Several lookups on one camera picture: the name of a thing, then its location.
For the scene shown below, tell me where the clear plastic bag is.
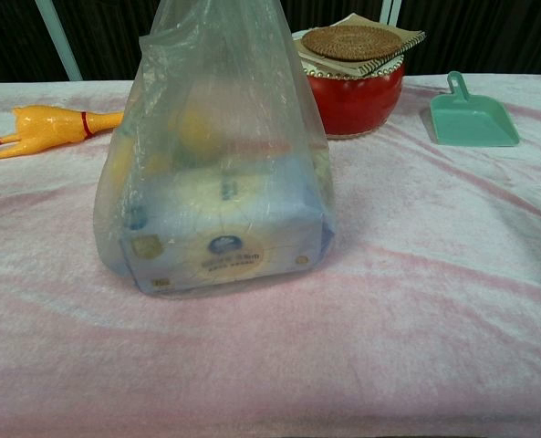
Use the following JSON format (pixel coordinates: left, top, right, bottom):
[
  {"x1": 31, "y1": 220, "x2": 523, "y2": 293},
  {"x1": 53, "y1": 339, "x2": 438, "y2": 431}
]
[{"x1": 94, "y1": 0, "x2": 338, "y2": 301}]

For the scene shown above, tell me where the yellow round fruit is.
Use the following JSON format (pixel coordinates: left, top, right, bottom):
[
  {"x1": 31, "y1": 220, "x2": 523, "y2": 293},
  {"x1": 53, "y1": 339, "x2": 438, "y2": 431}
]
[{"x1": 173, "y1": 102, "x2": 226, "y2": 160}]

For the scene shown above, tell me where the blue white tissue pack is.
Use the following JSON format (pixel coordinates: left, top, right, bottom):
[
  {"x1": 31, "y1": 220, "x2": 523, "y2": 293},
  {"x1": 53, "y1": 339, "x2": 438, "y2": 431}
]
[{"x1": 119, "y1": 156, "x2": 327, "y2": 297}]

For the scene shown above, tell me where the pink plush table cloth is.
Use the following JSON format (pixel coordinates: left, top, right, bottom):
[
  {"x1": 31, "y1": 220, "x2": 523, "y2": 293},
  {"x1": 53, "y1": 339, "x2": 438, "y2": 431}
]
[{"x1": 0, "y1": 72, "x2": 541, "y2": 438}]

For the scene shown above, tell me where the round woven rattan coaster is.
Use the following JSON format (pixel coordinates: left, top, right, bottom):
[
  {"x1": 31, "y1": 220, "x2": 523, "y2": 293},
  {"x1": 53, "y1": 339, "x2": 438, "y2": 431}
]
[{"x1": 301, "y1": 25, "x2": 404, "y2": 61}]

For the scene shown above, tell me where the green plastic dustpan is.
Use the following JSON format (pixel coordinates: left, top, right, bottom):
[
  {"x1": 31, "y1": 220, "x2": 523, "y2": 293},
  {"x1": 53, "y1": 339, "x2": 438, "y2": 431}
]
[{"x1": 429, "y1": 70, "x2": 522, "y2": 149}]

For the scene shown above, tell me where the brown spiral notebook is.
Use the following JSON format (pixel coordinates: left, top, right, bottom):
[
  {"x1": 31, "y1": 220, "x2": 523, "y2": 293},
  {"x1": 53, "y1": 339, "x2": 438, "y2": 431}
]
[{"x1": 292, "y1": 12, "x2": 428, "y2": 78}]

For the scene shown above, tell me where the yellow rubber chicken toy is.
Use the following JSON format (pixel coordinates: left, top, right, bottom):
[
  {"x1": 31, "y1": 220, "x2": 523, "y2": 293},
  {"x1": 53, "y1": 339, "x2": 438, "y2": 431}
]
[{"x1": 0, "y1": 104, "x2": 126, "y2": 165}]

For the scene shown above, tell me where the black pleated curtain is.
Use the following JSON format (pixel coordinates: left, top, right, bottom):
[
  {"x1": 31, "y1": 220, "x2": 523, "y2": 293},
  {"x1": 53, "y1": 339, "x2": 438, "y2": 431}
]
[{"x1": 0, "y1": 0, "x2": 541, "y2": 84}]

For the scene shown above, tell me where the white frame pole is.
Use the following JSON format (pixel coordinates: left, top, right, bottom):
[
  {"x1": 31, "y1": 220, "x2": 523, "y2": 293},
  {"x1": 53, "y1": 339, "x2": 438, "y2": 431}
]
[
  {"x1": 380, "y1": 0, "x2": 401, "y2": 26},
  {"x1": 34, "y1": 0, "x2": 85, "y2": 83}
]

